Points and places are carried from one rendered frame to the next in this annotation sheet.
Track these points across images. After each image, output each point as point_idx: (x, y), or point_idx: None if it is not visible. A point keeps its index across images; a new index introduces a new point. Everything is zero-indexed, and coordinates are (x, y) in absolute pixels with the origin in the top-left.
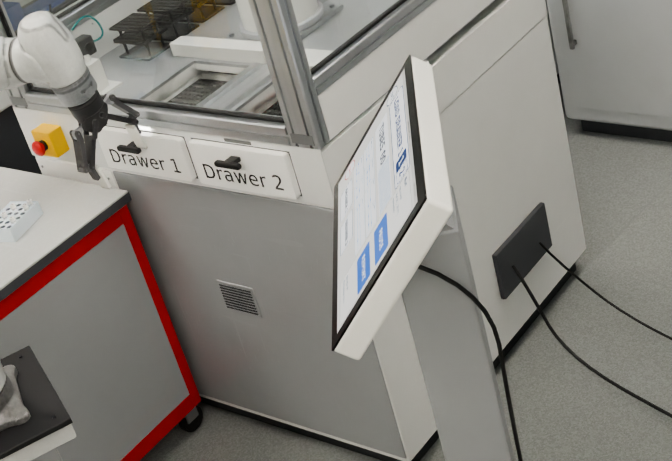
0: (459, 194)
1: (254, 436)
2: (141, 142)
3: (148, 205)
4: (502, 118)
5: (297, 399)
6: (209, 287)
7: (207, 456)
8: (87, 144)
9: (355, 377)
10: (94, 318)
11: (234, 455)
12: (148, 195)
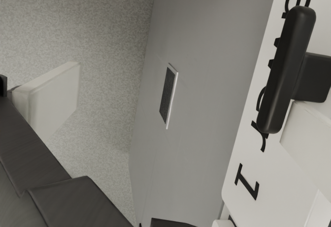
0: None
1: (141, 24)
2: (292, 156)
3: None
4: None
5: (144, 92)
6: (178, 50)
7: None
8: (3, 206)
9: (137, 179)
10: None
11: (117, 18)
12: None
